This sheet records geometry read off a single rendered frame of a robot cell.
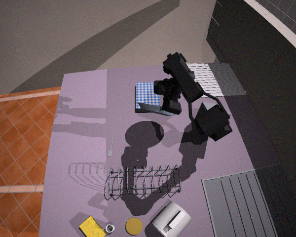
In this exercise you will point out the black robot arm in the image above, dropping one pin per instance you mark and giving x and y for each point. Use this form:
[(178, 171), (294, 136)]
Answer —
[(212, 123)]

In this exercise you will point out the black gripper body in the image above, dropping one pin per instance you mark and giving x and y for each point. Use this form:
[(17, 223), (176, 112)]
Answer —
[(171, 104)]

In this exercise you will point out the blue checkered towel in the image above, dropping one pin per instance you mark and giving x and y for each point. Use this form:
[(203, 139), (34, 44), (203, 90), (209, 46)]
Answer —
[(145, 94)]

